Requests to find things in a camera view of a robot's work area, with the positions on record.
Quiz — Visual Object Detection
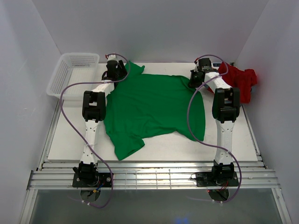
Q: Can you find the green t shirt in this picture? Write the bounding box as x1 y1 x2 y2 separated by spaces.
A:
104 62 206 160

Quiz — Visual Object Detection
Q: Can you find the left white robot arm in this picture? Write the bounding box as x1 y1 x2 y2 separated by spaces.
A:
73 54 128 187

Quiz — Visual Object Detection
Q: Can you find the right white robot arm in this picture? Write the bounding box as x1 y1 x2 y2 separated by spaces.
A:
189 56 240 186

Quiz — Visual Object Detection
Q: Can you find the white plastic basket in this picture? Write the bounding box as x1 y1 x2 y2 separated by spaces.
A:
46 53 100 98

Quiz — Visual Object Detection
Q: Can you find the red t shirt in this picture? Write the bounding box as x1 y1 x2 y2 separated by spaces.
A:
205 61 258 104

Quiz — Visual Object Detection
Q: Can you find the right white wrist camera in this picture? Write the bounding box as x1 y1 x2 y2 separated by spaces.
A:
194 57 202 72

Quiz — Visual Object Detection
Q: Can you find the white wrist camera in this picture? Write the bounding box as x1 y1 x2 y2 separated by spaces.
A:
105 54 118 62
194 57 202 72

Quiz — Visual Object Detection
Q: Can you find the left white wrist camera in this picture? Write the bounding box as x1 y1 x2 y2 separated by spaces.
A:
105 54 118 62

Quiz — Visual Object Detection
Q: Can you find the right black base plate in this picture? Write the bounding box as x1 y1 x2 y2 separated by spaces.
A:
194 171 239 187

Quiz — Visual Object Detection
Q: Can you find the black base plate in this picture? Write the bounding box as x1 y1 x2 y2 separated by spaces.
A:
194 171 239 187
72 172 112 188

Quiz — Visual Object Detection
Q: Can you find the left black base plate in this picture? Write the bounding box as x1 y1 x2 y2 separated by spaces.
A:
72 172 112 188

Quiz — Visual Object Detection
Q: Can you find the aluminium rail frame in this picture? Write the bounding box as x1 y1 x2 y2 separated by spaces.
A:
26 100 281 191

